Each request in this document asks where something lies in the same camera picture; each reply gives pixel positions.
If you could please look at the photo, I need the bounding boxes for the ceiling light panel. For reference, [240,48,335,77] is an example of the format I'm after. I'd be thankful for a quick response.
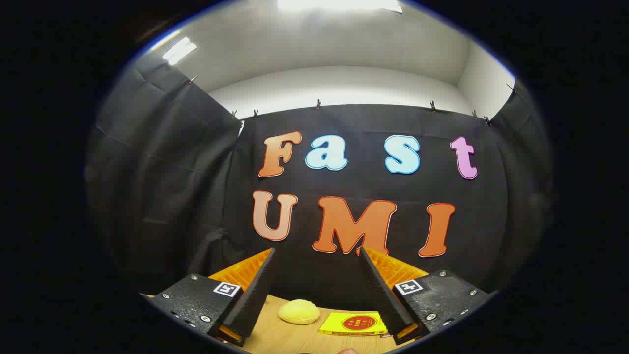
[278,0,403,13]
[162,37,197,66]

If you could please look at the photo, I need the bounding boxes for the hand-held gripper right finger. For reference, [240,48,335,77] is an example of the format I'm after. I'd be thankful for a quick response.
[359,246,497,345]

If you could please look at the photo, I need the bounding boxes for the yellow bun-shaped plush cushion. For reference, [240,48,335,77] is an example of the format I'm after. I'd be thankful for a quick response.
[279,299,320,325]

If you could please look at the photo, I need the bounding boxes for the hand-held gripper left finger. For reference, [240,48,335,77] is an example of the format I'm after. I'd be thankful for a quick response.
[147,247,277,348]

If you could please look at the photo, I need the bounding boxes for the row of black cloth clips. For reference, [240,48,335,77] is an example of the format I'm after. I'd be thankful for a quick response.
[188,75,517,126]

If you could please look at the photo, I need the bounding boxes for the yellow book with red circle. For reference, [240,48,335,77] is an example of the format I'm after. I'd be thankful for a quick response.
[319,312,389,337]

